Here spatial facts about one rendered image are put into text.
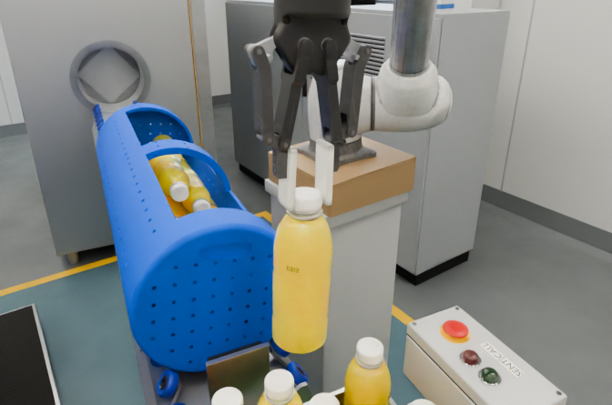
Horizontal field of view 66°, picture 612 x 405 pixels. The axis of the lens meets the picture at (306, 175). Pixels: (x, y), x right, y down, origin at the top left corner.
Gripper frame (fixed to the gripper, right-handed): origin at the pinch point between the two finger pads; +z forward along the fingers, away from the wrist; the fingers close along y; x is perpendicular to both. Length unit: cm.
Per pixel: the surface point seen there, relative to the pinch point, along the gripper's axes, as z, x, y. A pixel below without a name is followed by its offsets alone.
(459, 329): 26.1, 2.5, -24.8
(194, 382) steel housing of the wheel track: 46, -24, 9
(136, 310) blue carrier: 26.6, -21.4, 17.1
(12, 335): 121, -164, 58
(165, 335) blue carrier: 32.5, -21.6, 13.2
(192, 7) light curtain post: -17, -158, -26
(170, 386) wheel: 41.3, -19.9, 13.2
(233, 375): 36.7, -13.3, 4.6
